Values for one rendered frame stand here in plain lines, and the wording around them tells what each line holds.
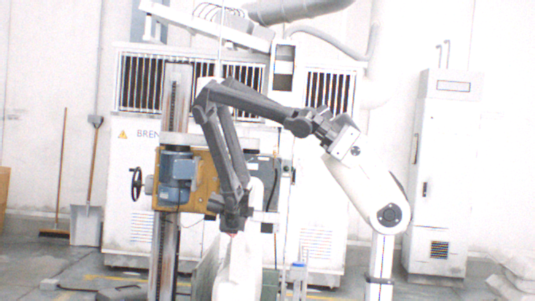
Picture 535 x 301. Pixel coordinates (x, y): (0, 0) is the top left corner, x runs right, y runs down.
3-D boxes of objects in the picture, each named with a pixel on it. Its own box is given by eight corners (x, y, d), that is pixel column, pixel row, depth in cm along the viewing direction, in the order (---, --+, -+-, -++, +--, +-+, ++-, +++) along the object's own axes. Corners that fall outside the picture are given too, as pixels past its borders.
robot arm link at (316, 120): (324, 127, 222) (328, 120, 227) (299, 110, 222) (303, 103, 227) (310, 146, 228) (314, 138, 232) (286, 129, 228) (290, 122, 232)
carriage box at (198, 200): (216, 216, 322) (221, 151, 320) (148, 209, 323) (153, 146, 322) (222, 209, 347) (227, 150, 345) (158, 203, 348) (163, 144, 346)
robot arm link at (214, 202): (233, 200, 249) (242, 188, 256) (205, 190, 251) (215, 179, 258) (230, 224, 255) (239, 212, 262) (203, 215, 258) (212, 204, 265)
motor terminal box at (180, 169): (193, 184, 299) (195, 159, 298) (171, 184, 295) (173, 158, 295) (188, 182, 307) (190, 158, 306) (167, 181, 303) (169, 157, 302)
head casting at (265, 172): (277, 213, 322) (283, 152, 320) (228, 208, 322) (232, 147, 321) (279, 205, 351) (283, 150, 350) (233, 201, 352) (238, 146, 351)
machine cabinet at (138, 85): (345, 295, 594) (367, 61, 583) (95, 271, 602) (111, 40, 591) (337, 267, 709) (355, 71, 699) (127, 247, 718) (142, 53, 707)
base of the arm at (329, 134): (348, 125, 230) (328, 153, 231) (329, 111, 230) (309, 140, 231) (349, 125, 222) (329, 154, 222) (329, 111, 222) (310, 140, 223)
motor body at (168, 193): (186, 207, 303) (190, 153, 302) (153, 204, 304) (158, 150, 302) (191, 203, 318) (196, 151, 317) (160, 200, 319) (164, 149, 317)
